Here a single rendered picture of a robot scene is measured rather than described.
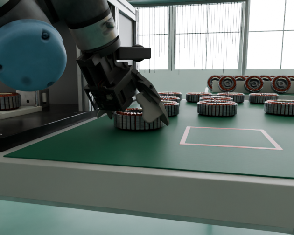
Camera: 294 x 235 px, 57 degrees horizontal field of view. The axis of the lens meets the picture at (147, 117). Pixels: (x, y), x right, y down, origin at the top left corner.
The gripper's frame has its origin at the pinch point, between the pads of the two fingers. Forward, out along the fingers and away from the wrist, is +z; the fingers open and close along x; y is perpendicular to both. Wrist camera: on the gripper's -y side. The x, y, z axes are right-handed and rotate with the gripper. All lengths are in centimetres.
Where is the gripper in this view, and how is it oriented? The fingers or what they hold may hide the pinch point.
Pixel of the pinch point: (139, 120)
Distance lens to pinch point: 60.6
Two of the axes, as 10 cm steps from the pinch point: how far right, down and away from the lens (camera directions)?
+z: 2.9, 7.5, 6.0
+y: -4.3, 6.6, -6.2
